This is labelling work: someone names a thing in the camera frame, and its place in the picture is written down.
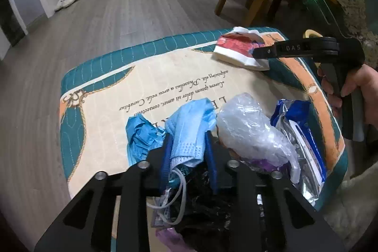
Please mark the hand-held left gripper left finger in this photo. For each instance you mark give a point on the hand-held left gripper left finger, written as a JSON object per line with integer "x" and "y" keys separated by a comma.
{"x": 167, "y": 160}

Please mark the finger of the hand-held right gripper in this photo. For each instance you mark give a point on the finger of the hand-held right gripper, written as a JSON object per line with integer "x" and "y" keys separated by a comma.
{"x": 285, "y": 49}

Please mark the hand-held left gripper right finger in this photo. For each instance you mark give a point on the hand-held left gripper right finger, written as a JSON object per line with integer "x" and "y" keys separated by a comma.
{"x": 211, "y": 165}

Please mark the blue face mask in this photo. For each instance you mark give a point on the blue face mask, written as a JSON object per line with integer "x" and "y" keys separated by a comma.
{"x": 189, "y": 134}

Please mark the red and white packet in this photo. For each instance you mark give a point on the red and white packet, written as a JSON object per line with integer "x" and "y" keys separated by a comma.
{"x": 236, "y": 45}

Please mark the clear plastic bag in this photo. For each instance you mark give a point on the clear plastic bag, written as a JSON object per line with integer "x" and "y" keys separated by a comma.
{"x": 251, "y": 128}

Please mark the person's right hand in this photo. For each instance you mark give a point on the person's right hand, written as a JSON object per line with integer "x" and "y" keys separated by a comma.
{"x": 364, "y": 92}

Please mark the crumpled blue glove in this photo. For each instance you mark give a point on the crumpled blue glove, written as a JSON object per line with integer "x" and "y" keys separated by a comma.
{"x": 141, "y": 137}

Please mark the black plastic bag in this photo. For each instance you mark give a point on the black plastic bag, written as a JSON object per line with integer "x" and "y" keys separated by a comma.
{"x": 200, "y": 210}

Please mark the purple wrapper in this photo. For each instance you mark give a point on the purple wrapper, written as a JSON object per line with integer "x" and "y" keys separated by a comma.
{"x": 171, "y": 240}

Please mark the teal and beige printed mat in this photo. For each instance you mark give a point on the teal and beige printed mat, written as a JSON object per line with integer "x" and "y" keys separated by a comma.
{"x": 177, "y": 69}

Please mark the blue and white foil packet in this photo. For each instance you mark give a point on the blue and white foil packet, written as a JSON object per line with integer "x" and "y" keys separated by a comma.
{"x": 308, "y": 145}

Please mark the white fluffy rug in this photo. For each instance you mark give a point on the white fluffy rug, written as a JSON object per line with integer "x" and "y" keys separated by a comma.
{"x": 354, "y": 204}

